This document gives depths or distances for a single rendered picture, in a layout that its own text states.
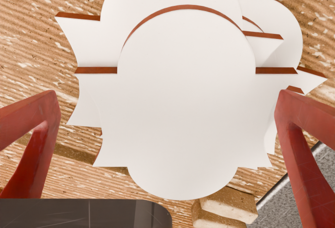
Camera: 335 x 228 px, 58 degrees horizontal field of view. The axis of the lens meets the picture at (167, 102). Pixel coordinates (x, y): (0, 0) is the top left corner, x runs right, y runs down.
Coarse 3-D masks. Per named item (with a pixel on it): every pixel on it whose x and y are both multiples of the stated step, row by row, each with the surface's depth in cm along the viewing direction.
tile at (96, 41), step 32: (128, 0) 16; (160, 0) 16; (192, 0) 16; (224, 0) 16; (64, 32) 17; (96, 32) 17; (128, 32) 17; (256, 32) 18; (96, 64) 18; (256, 64) 18
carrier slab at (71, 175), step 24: (24, 144) 28; (0, 168) 30; (72, 168) 30; (96, 168) 30; (120, 168) 31; (48, 192) 32; (72, 192) 32; (96, 192) 32; (120, 192) 32; (144, 192) 32
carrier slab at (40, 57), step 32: (0, 0) 20; (32, 0) 20; (64, 0) 20; (96, 0) 20; (288, 0) 20; (320, 0) 20; (0, 32) 22; (32, 32) 22; (320, 32) 22; (0, 64) 23; (32, 64) 23; (64, 64) 23; (320, 64) 23; (0, 96) 25; (64, 96) 25; (320, 96) 25; (64, 128) 27; (96, 128) 27; (256, 192) 32
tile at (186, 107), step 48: (144, 48) 16; (192, 48) 16; (240, 48) 16; (96, 96) 18; (144, 96) 18; (192, 96) 18; (240, 96) 18; (144, 144) 20; (192, 144) 20; (240, 144) 20; (192, 192) 23
